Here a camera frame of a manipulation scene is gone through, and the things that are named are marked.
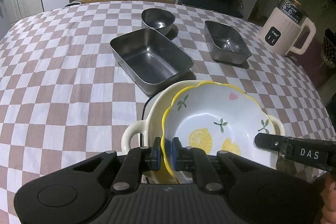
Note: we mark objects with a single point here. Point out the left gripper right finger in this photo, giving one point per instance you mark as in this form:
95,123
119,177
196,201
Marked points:
203,167

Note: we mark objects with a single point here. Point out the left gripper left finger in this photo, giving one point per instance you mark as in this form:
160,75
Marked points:
130,167

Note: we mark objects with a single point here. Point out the cream two-handled ceramic bowl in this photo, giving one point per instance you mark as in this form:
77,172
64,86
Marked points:
151,128

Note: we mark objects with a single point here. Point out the lemon pattern ceramic bowl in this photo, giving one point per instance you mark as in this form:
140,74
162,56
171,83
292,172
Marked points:
214,117

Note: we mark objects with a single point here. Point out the white square plate black rim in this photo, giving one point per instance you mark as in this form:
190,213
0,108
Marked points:
148,105

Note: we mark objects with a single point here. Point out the large square steel tray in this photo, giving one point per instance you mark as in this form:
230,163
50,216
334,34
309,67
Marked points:
150,59

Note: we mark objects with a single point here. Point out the small square steel tray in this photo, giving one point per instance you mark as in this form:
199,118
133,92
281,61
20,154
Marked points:
225,44

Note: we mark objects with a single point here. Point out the rounded steel bowl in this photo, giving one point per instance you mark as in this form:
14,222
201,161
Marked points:
158,19

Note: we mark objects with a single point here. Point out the person right hand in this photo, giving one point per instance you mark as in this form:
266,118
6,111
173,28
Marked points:
329,198

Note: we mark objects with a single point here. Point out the checkered tablecloth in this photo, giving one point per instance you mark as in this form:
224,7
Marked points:
64,97

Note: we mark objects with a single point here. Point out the basket with net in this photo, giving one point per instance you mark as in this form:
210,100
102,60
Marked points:
328,48

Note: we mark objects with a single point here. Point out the cream electric kettle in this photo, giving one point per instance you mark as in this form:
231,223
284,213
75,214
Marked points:
284,27

